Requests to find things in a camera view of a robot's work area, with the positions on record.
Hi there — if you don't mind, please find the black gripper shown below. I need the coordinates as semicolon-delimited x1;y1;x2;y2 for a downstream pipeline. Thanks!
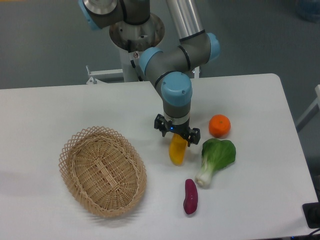
154;114;201;147

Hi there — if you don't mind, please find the yellow mango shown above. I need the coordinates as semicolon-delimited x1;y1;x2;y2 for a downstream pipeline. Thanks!
168;133;188;166

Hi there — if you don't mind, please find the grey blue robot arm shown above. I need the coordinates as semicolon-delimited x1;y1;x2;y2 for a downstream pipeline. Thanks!
78;0;221;145

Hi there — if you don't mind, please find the orange tangerine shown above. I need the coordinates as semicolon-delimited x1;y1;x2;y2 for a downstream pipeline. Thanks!
208;114;231;138

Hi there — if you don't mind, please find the green bok choy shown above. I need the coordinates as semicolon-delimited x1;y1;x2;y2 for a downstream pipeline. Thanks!
195;138;236;188

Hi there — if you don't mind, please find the purple sweet potato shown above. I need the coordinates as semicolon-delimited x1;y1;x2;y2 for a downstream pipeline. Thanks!
183;178;198;215

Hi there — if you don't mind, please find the woven wicker basket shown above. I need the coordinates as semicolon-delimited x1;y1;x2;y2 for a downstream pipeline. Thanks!
58;126;147;218

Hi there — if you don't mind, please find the white furniture leg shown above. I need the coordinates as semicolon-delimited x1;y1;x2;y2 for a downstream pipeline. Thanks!
295;84;320;133

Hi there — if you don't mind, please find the black device at edge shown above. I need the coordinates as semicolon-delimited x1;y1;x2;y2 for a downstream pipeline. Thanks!
302;202;320;229

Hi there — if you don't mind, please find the black pedestal cable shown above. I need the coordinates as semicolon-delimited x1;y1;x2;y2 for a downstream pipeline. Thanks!
130;59;145;82

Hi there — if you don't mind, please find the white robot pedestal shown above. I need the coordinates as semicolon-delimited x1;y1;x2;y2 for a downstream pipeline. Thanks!
109;13;165;68

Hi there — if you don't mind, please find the white metal base frame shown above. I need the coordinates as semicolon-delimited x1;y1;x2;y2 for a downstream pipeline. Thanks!
85;64;202;85

